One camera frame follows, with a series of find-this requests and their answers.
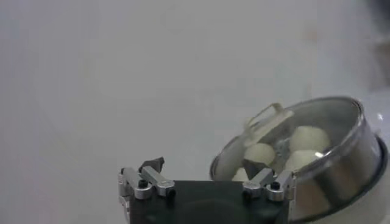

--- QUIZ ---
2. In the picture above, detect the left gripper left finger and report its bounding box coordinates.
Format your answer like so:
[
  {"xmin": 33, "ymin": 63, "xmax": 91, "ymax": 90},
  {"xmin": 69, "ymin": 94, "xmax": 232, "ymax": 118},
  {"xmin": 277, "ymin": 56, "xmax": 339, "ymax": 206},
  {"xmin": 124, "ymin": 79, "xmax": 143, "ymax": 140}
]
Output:
[{"xmin": 117, "ymin": 156, "xmax": 177, "ymax": 211}]

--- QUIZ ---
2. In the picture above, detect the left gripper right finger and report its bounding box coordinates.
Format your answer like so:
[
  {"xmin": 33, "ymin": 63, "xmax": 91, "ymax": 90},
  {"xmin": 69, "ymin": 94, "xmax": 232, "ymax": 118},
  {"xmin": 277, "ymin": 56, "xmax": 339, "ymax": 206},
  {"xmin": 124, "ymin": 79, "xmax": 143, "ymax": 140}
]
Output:
[{"xmin": 242, "ymin": 159, "xmax": 298, "ymax": 202}]

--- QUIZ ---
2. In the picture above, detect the white steamed baozi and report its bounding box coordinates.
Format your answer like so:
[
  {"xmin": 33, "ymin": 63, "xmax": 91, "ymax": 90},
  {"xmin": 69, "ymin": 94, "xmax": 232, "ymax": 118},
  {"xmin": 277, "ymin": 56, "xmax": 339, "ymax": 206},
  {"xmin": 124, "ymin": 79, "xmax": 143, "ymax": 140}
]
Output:
[
  {"xmin": 232, "ymin": 167, "xmax": 250, "ymax": 183},
  {"xmin": 243, "ymin": 142, "xmax": 277, "ymax": 167},
  {"xmin": 283, "ymin": 149, "xmax": 324, "ymax": 173},
  {"xmin": 289, "ymin": 126, "xmax": 332, "ymax": 153}
]

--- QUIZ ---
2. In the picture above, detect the round glass pot lid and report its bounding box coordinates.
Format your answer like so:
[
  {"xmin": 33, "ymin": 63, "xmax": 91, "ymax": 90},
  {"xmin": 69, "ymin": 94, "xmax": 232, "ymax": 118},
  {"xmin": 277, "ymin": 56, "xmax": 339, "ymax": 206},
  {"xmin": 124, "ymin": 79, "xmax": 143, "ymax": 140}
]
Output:
[{"xmin": 210, "ymin": 96, "xmax": 365, "ymax": 183}]

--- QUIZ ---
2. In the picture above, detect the stainless steel steamer basket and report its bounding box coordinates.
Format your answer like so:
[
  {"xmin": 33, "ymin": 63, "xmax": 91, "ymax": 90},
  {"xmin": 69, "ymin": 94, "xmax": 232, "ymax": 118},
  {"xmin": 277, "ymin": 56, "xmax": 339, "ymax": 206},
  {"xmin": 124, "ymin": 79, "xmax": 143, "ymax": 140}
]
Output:
[{"xmin": 209, "ymin": 96, "xmax": 383, "ymax": 220}]

